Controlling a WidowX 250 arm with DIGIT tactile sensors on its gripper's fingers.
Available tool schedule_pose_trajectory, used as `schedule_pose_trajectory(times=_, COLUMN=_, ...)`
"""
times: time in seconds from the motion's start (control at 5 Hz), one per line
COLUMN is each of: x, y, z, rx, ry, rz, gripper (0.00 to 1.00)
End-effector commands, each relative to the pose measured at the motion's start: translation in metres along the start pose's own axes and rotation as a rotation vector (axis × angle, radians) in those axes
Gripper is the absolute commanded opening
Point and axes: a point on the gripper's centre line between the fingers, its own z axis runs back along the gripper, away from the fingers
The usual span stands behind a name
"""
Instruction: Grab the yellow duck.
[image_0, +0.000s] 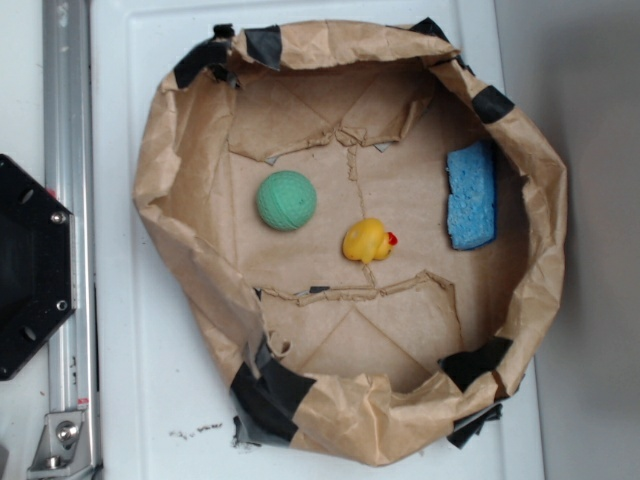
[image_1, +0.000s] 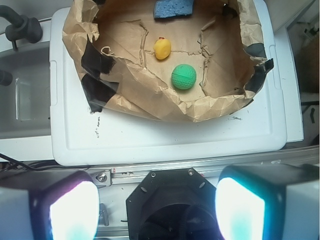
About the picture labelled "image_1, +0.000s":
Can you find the crumpled brown paper bag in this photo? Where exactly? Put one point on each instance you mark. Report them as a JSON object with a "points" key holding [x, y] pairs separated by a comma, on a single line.
{"points": [[111, 44]]}

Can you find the clear plastic bin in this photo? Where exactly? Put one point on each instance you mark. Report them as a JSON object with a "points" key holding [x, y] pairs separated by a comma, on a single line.
{"points": [[25, 103]]}

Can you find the aluminium extrusion rail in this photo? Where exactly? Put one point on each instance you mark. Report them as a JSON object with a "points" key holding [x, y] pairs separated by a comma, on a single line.
{"points": [[210, 167]]}

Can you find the silver corner bracket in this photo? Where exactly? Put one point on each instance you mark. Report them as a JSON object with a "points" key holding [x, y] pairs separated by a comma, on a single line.
{"points": [[102, 178]]}

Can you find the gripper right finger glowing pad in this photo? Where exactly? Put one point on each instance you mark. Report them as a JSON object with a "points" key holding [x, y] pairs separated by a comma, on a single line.
{"points": [[269, 202]]}

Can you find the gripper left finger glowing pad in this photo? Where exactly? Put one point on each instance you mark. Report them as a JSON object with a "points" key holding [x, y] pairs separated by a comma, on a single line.
{"points": [[48, 205]]}

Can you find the black clamp mount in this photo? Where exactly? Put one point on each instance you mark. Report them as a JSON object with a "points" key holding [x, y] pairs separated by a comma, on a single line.
{"points": [[21, 27]]}

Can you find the green dimpled ball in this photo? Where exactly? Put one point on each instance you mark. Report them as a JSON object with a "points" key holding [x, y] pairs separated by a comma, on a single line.
{"points": [[183, 76]]}

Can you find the blue sponge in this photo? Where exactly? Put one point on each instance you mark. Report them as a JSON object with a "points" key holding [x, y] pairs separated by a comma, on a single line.
{"points": [[172, 8]]}

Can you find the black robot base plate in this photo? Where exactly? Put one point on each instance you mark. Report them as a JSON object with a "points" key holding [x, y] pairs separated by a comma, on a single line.
{"points": [[173, 206]]}

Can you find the yellow rubber duck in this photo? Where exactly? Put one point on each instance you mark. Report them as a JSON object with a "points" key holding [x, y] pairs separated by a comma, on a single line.
{"points": [[162, 48]]}

